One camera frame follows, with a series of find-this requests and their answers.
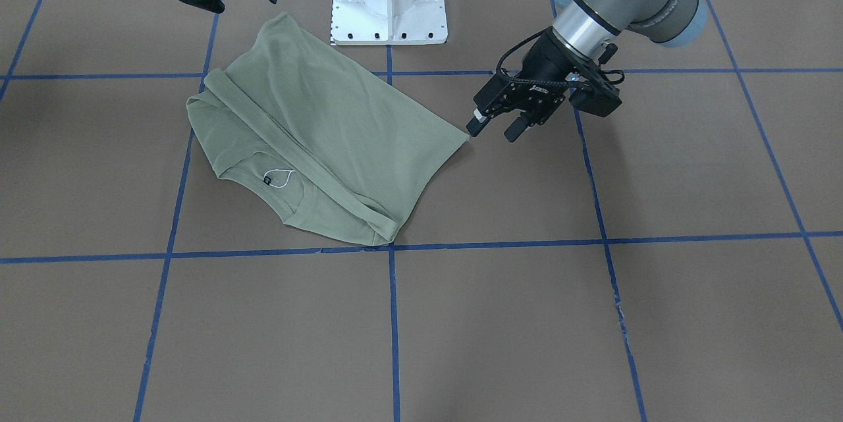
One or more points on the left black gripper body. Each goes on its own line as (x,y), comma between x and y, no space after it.
(548,60)

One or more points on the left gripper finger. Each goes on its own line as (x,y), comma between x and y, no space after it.
(478,122)
(520,125)

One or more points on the olive green t-shirt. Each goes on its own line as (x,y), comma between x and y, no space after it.
(330,147)

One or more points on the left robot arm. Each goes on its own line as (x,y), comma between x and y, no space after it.
(587,26)

